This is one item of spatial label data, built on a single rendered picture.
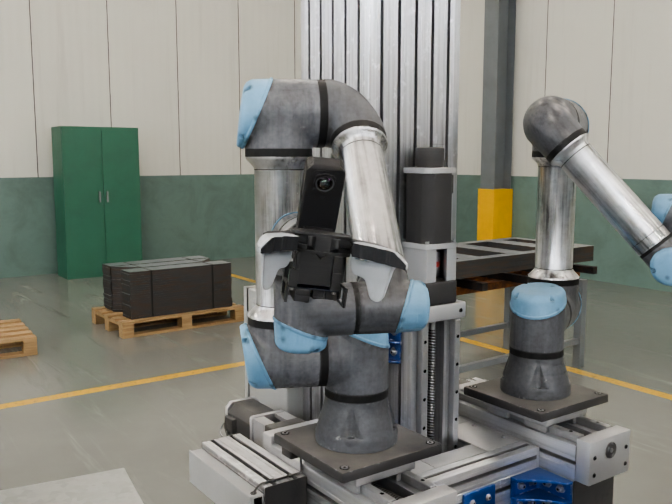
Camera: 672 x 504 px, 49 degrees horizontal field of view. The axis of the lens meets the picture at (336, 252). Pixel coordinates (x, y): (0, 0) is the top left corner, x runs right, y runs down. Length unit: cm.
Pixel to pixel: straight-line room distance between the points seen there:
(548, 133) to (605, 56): 838
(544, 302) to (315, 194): 87
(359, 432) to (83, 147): 893
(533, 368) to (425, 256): 36
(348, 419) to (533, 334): 50
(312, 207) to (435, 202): 66
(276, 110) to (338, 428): 56
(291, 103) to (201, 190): 1013
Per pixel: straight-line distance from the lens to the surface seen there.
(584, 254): 570
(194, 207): 1131
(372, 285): 81
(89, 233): 1012
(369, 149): 121
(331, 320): 102
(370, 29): 151
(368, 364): 131
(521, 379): 166
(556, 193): 175
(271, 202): 125
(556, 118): 163
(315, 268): 83
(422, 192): 149
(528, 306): 163
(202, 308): 703
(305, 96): 125
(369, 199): 114
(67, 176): 1001
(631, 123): 969
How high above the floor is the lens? 155
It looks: 7 degrees down
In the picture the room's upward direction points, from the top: straight up
